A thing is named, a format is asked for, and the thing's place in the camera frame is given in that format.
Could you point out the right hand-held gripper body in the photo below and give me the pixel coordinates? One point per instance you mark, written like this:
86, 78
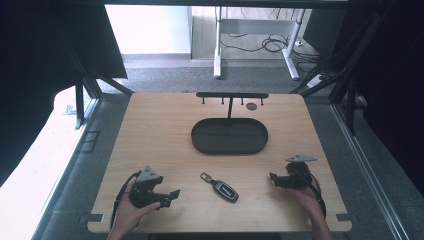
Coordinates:
298, 173

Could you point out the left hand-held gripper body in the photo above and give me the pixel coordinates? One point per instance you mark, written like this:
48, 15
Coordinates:
143, 190

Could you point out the person's right hand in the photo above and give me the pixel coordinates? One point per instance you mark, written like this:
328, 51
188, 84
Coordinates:
305, 198

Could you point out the person's left hand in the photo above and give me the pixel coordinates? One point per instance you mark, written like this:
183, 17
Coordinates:
128, 213

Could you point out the black car key fob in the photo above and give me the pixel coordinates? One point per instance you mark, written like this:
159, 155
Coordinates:
224, 190

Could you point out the black key rack with tray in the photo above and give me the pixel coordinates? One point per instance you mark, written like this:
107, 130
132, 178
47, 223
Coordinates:
230, 136

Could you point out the grey round table grommet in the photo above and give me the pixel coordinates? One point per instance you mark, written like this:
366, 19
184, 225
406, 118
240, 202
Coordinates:
251, 106

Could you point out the white power strip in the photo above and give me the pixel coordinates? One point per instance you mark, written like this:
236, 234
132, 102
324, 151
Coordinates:
315, 80

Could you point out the white side surface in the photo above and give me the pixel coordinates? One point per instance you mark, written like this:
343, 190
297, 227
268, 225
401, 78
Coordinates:
30, 186

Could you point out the black curtain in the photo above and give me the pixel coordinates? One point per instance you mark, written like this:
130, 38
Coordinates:
393, 83
36, 66

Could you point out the white cabinet panel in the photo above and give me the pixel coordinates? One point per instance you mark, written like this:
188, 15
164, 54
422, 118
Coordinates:
148, 30

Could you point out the aluminium rail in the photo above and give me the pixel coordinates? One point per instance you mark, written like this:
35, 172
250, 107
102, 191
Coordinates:
373, 173

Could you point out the black metal frame strut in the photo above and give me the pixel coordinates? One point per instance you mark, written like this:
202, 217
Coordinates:
350, 63
87, 90

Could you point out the white desk frame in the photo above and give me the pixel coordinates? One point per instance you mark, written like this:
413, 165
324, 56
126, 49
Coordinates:
256, 26

